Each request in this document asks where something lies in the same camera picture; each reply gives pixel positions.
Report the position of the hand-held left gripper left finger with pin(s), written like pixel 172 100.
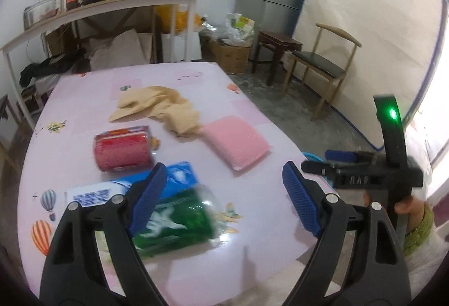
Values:
pixel 147 200

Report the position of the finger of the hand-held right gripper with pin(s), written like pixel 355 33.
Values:
pixel 319 167
pixel 340 156

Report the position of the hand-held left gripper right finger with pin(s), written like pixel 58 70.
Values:
pixel 301 200

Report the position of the green plastic bottle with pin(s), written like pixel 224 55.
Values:
pixel 179 218

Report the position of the blue toothpaste box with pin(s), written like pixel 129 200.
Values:
pixel 94 192

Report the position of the red packaged scrubber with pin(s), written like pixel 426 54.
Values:
pixel 122 150

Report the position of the person's right forearm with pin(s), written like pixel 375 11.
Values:
pixel 421 232

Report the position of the person's right hand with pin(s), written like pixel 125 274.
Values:
pixel 407 208

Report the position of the blue plastic bin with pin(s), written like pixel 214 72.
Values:
pixel 310 156

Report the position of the pink sponge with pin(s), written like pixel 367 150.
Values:
pixel 235 141

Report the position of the beige cloth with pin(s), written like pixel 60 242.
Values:
pixel 158 106

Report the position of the wooden chair black seat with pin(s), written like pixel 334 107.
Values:
pixel 319 62

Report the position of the pink printed tablecloth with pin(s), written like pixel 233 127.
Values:
pixel 87 99

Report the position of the dark wooden stool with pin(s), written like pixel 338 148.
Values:
pixel 277 39

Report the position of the white mattress blue trim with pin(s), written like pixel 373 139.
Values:
pixel 368 11

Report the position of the cardboard box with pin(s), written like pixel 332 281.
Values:
pixel 59 41
pixel 229 57

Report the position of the white woven sack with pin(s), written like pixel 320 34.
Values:
pixel 119 46

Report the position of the white cabinet panel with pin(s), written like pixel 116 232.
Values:
pixel 179 46

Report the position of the white plastic bags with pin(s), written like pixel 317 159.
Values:
pixel 231 29

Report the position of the black cloth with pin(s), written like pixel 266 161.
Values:
pixel 45 66

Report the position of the yellow bag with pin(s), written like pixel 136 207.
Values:
pixel 180 18

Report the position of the white side table wooden top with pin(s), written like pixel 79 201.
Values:
pixel 105 6

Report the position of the glass container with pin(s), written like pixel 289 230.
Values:
pixel 40 11

